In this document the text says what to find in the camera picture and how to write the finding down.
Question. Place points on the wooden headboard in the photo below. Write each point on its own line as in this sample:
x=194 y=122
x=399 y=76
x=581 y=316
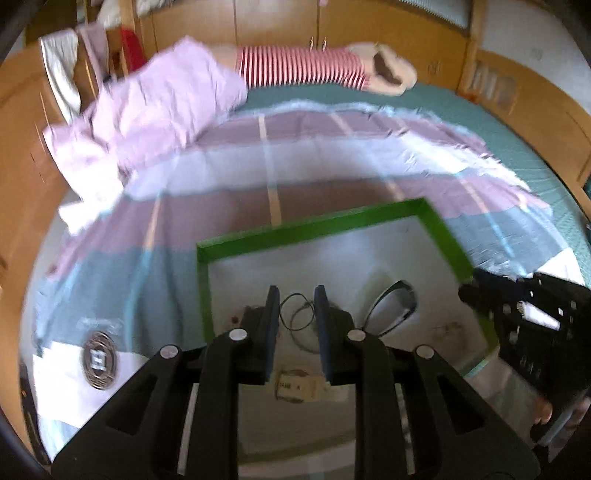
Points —
x=23 y=138

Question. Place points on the person's right hand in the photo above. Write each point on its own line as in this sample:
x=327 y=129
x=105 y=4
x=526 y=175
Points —
x=544 y=410

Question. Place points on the red hanging garment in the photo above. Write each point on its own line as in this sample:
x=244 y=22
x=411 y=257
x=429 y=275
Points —
x=131 y=48

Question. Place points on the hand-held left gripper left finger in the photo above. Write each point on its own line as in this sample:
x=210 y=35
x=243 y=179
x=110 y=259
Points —
x=272 y=332

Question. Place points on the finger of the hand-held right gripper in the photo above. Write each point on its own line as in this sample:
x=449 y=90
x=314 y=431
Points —
x=482 y=297
x=491 y=277

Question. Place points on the wooden footboard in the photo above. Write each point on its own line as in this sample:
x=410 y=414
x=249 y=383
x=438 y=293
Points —
x=554 y=124

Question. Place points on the white hanging garment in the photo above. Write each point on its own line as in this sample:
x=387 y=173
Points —
x=60 y=69

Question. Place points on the wooden wall cabinets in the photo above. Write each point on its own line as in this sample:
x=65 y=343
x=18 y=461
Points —
x=277 y=23

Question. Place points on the cream wristwatch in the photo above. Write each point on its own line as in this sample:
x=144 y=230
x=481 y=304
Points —
x=295 y=385

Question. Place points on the pink duvet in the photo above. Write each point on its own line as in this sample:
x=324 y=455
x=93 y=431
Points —
x=161 y=106

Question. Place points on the green cardboard box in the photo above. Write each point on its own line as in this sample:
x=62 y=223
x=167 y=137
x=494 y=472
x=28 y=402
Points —
x=323 y=258

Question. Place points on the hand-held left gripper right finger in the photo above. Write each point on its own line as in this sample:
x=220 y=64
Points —
x=323 y=332

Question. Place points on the plaid printed bed sheet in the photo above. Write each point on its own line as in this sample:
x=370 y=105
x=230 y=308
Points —
x=184 y=184

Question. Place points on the pink hanging garment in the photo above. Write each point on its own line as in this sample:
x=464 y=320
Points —
x=94 y=46

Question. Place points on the black sunglasses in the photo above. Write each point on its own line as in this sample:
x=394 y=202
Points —
x=392 y=309

